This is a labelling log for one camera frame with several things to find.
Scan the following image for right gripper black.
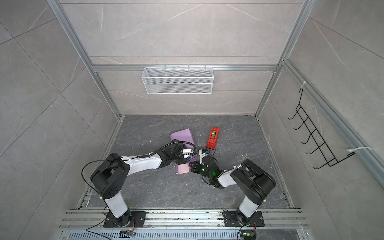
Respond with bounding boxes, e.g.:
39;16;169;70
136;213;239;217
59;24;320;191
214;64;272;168
188;161;213;180

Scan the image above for pink wrapping paper sheet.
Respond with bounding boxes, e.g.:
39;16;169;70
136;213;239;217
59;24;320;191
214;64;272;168
170;129;198;174

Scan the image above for red tape dispenser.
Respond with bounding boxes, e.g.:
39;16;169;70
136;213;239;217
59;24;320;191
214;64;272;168
206;127;220;149

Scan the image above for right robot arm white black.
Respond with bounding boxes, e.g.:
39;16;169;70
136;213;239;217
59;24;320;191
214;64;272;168
189;155;276;226

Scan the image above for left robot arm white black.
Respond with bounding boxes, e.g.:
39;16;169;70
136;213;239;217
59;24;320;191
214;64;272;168
90;140;197;220

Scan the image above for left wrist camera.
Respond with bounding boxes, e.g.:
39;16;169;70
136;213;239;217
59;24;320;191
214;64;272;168
182;149;194;159

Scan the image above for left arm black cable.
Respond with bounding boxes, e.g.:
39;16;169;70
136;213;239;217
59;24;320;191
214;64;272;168
80;140;198;211

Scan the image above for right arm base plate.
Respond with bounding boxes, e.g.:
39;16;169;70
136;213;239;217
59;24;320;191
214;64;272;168
222;210;265;227

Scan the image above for white wire mesh basket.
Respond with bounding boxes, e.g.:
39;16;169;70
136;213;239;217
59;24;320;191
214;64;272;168
142;67;214;95

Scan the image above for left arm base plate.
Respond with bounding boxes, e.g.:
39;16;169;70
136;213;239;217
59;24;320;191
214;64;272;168
103;211;146;228

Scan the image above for aluminium rail base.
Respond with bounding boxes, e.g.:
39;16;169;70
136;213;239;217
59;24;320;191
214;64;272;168
58;208;313;240

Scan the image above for black wire hook rack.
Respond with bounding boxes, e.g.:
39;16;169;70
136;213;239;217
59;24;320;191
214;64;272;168
287;89;355;170

